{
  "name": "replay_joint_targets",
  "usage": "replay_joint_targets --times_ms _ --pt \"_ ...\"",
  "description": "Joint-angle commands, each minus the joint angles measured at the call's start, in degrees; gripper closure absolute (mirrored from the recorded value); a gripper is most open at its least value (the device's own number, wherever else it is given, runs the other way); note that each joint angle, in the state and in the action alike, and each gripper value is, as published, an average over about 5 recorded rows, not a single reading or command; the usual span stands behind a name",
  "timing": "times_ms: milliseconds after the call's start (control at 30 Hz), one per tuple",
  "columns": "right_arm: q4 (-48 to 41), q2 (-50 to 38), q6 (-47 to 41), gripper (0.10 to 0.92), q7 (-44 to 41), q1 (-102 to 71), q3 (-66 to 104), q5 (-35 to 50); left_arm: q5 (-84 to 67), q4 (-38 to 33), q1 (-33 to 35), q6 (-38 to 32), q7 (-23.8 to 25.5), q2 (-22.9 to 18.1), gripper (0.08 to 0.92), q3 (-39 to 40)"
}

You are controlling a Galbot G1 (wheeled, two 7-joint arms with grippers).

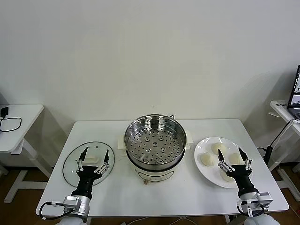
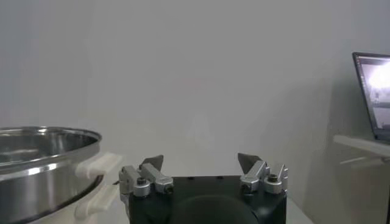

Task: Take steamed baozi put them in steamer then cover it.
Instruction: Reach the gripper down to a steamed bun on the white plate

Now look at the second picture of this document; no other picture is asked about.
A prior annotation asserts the stainless steel steamer basket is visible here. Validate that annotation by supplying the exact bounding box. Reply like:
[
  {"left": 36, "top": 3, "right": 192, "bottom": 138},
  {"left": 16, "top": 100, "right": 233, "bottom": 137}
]
[{"left": 0, "top": 126, "right": 123, "bottom": 224}]

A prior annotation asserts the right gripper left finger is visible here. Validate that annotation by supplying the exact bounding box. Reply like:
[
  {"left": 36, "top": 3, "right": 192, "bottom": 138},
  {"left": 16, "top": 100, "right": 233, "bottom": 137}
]
[{"left": 118, "top": 154, "right": 174, "bottom": 198}]

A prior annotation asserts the dark open laptop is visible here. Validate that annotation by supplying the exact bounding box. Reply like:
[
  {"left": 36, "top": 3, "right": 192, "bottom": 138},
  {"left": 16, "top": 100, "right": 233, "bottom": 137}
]
[{"left": 352, "top": 51, "right": 390, "bottom": 142}]

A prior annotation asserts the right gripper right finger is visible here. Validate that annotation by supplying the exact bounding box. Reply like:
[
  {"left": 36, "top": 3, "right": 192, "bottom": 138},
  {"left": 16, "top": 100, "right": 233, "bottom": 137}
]
[{"left": 237, "top": 152, "right": 289, "bottom": 195}]

